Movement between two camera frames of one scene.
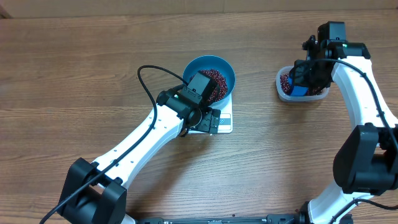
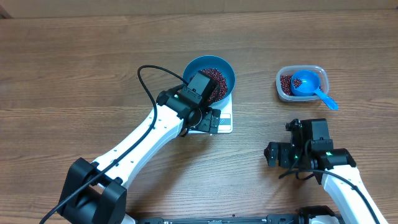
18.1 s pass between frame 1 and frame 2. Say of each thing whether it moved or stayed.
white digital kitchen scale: stayed
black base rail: stayed
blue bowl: stayed
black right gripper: moved
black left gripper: stayed
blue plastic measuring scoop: moved
